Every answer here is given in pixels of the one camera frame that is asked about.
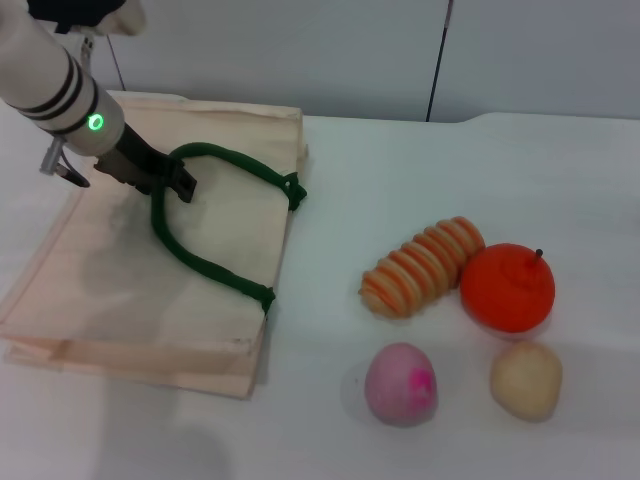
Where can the thin black vertical pole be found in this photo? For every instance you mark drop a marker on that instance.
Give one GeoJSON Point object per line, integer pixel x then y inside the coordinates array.
{"type": "Point", "coordinates": [439, 60]}

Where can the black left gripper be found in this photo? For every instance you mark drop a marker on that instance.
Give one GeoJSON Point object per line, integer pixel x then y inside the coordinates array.
{"type": "Point", "coordinates": [137, 162]}

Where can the ridged striped bread roll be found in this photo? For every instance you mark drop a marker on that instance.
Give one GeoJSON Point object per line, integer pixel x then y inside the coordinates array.
{"type": "Point", "coordinates": [420, 270]}

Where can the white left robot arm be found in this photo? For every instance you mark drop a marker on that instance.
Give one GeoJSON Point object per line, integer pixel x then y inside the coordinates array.
{"type": "Point", "coordinates": [50, 75]}

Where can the orange round toy fruit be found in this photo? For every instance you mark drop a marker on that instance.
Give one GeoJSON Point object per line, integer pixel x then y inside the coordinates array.
{"type": "Point", "coordinates": [505, 295]}

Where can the pink egg-shaped bun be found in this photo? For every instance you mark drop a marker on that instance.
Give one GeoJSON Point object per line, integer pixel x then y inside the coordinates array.
{"type": "Point", "coordinates": [395, 385]}

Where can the beige egg yolk pastry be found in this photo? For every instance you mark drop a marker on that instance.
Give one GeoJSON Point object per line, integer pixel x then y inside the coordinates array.
{"type": "Point", "coordinates": [525, 382]}

